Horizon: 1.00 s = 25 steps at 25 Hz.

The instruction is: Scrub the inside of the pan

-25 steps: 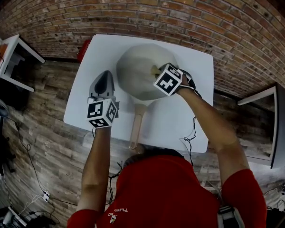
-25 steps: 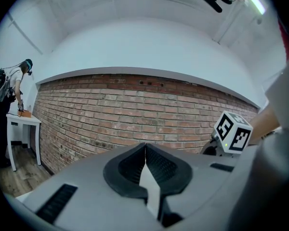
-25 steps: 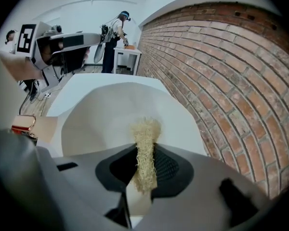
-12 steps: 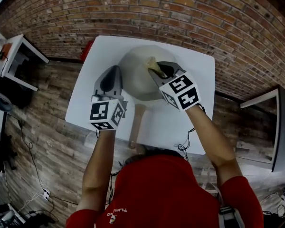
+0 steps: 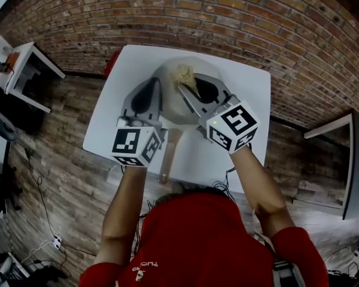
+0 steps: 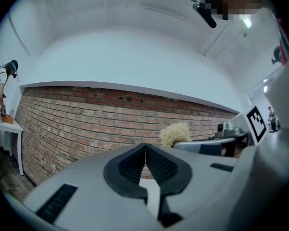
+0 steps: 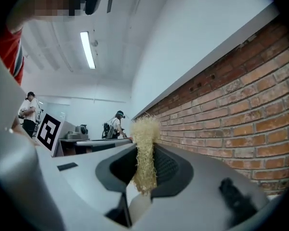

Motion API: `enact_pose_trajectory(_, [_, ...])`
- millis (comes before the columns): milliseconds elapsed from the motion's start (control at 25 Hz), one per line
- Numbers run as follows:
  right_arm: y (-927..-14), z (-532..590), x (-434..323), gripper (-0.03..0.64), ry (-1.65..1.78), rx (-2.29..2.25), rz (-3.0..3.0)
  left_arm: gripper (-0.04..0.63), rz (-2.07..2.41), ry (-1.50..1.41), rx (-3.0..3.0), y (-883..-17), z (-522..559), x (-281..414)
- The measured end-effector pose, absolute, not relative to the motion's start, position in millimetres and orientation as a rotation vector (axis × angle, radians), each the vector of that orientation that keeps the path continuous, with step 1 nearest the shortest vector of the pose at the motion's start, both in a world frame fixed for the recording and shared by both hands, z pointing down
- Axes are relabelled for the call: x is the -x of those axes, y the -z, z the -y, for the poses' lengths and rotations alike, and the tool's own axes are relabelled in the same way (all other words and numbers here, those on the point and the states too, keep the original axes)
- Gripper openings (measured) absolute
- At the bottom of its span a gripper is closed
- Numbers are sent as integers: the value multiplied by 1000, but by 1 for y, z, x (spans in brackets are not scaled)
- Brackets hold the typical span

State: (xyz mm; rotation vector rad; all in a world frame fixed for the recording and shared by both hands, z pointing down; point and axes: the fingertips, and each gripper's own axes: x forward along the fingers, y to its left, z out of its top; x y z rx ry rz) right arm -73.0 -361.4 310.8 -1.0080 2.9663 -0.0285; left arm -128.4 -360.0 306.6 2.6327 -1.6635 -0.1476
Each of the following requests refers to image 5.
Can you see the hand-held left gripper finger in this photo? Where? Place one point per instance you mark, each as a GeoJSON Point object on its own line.
{"type": "Point", "coordinates": [126, 103]}
{"type": "Point", "coordinates": [157, 100]}

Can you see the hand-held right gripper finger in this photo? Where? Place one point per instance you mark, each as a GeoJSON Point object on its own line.
{"type": "Point", "coordinates": [191, 100]}
{"type": "Point", "coordinates": [222, 90]}

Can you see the white power strip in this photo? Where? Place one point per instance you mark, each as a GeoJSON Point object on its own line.
{"type": "Point", "coordinates": [57, 241]}

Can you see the red object under table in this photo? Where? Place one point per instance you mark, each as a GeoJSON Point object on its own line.
{"type": "Point", "coordinates": [111, 64]}

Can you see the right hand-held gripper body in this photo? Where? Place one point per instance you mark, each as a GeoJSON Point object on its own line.
{"type": "Point", "coordinates": [236, 127]}

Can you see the white square table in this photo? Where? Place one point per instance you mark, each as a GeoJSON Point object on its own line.
{"type": "Point", "coordinates": [248, 85]}

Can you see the person's red shirt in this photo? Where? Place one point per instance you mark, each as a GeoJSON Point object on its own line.
{"type": "Point", "coordinates": [197, 244]}

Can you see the orange flat object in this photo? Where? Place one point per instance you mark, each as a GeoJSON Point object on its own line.
{"type": "Point", "coordinates": [12, 59]}

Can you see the person's right forearm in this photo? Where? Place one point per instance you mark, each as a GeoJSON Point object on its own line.
{"type": "Point", "coordinates": [257, 187]}

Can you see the person's left forearm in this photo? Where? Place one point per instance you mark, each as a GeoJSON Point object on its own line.
{"type": "Point", "coordinates": [124, 214]}

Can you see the small white side table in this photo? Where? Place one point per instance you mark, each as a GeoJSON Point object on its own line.
{"type": "Point", "coordinates": [25, 52]}

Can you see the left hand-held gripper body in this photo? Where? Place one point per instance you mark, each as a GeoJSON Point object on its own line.
{"type": "Point", "coordinates": [128, 143]}

